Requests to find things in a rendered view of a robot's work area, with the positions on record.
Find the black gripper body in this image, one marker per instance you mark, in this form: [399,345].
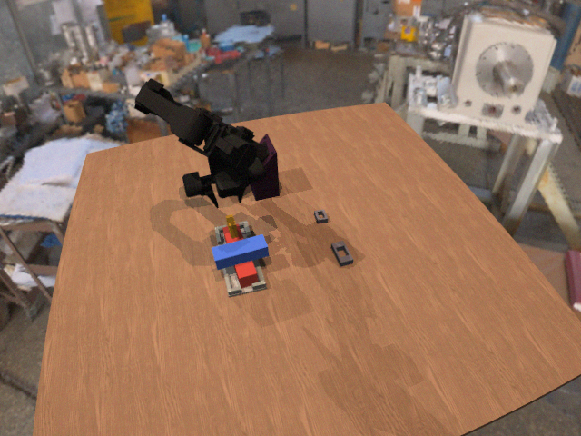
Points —
[196,185]

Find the red rectangular block with two sockets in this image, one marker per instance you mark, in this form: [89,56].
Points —
[246,272]

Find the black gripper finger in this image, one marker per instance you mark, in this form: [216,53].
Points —
[242,191]
[212,196]

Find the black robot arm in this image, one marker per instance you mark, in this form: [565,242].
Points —
[233,144]

